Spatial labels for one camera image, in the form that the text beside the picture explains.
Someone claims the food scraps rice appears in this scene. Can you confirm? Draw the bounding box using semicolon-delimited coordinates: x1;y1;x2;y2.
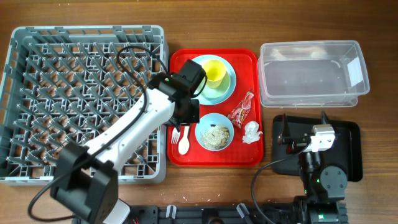
201;124;229;151

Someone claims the white plastic fork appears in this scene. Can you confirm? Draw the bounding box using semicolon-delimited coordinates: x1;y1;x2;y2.
170;128;180;144

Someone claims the white plastic spoon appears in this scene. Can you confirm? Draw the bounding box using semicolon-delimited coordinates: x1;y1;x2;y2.
178;126;190;155

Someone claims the clear plastic bin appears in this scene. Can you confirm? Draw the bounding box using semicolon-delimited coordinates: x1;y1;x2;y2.
257;40;370;108

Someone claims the small green plate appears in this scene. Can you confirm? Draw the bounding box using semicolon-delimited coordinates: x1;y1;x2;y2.
195;71;230;98

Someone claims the white tissue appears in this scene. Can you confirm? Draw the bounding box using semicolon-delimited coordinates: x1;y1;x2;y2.
243;121;263;144

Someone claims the yellow plastic cup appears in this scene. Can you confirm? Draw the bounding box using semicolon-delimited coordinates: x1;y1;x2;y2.
202;59;226;88

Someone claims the large light blue plate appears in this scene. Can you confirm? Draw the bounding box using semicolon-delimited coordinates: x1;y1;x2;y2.
193;55;236;106

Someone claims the red plastic tray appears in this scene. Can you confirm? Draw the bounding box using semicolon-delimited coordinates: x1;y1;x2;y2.
167;49;264;167

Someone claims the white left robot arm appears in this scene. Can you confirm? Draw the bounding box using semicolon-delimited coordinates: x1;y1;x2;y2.
50;60;206;223

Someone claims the red snack wrapper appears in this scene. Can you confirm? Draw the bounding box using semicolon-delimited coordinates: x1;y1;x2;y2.
228;91;254;128

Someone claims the light blue bowl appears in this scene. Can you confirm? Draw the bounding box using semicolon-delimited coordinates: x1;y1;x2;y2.
195;113;234;151

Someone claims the grey dishwasher rack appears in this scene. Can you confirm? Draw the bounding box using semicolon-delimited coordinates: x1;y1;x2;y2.
1;25;169;185

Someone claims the black plastic tray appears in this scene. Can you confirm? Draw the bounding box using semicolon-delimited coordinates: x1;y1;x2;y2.
271;115;363;182

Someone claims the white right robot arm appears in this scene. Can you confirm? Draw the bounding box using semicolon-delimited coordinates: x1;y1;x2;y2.
277;112;348;223

